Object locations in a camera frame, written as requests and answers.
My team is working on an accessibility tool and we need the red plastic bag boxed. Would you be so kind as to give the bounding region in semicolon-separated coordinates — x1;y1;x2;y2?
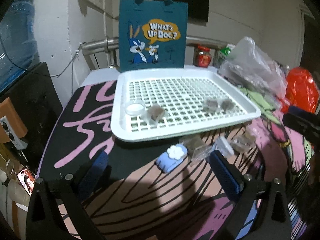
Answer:
281;67;319;114

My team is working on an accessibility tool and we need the clear plastic bag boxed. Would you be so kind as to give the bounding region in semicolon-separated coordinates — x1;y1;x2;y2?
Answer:
218;37;287;99

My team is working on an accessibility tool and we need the brown snack cube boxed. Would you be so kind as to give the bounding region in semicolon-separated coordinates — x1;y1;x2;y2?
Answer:
219;99;235;112
142;104;167;125
202;97;221;113
179;135;212;165
230;130;256;153

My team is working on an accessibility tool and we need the red-lidded glass jar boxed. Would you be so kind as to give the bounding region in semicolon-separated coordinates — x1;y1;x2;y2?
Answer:
193;45;212;68

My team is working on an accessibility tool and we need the smartphone with lit screen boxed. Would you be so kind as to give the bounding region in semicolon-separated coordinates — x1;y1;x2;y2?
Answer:
17;167;35;197

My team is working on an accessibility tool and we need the brown box with sockets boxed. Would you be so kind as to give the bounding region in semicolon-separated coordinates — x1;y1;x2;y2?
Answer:
0;98;28;150

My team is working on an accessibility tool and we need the blue water jug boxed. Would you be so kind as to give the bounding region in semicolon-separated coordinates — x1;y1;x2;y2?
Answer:
1;0;37;90

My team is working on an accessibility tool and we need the green white carton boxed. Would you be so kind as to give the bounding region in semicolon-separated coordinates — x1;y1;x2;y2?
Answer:
213;44;235;67

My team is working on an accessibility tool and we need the steel bed rail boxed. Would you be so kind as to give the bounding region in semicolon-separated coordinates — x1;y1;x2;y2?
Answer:
82;36;228;56

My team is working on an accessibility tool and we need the cartoon print bedsheet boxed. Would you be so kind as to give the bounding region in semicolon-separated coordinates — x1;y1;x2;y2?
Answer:
37;69;313;239

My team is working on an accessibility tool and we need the teal cartoon tote bag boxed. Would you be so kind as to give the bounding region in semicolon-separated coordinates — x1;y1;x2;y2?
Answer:
118;0;188;72

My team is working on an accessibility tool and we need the small white round container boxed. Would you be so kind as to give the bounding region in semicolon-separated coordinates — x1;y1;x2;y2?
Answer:
125;99;146;116

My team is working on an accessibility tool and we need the white perforated plastic tray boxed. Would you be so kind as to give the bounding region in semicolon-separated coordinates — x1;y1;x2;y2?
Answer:
111;68;261;142

